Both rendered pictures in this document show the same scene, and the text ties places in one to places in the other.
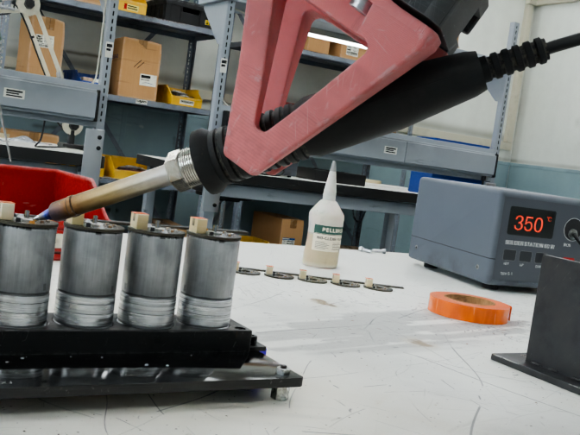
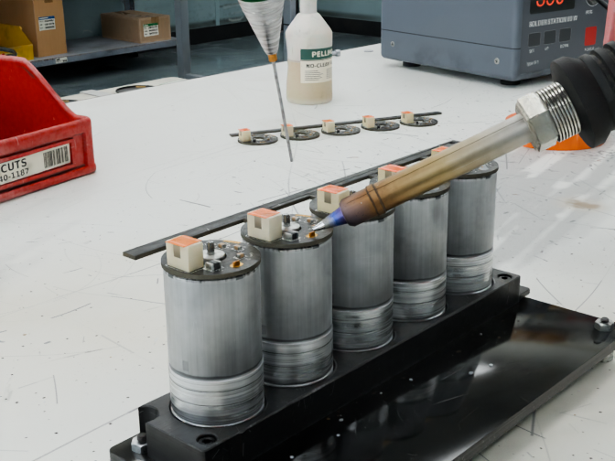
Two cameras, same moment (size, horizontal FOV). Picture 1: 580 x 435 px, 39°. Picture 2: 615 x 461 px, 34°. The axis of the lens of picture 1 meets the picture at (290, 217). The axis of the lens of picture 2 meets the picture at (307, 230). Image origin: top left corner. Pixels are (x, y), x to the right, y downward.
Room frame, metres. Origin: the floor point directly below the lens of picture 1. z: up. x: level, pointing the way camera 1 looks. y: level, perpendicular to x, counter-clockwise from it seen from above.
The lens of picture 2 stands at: (0.08, 0.17, 0.90)
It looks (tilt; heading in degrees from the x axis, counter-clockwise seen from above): 19 degrees down; 344
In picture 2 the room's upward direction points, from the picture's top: 1 degrees counter-clockwise
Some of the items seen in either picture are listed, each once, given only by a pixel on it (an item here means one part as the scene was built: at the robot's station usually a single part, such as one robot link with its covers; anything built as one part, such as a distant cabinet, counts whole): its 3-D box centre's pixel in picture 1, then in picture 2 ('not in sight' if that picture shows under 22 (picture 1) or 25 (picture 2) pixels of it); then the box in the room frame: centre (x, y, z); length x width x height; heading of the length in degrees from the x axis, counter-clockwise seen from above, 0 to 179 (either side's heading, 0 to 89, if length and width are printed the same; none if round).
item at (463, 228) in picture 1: (496, 234); (492, 10); (0.84, -0.21, 0.80); 0.15 x 0.12 x 0.10; 22
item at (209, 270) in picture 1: (207, 286); (457, 234); (0.37, 0.03, 0.79); 0.02 x 0.02 x 0.05
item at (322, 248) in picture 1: (326, 213); (308, 31); (0.77, -0.03, 0.80); 0.03 x 0.03 x 0.10
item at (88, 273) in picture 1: (87, 282); (351, 283); (0.34, 0.08, 0.79); 0.02 x 0.02 x 0.05
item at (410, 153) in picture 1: (370, 149); not in sight; (3.21, -0.28, 0.90); 1.30 x 0.06 x 0.12; 121
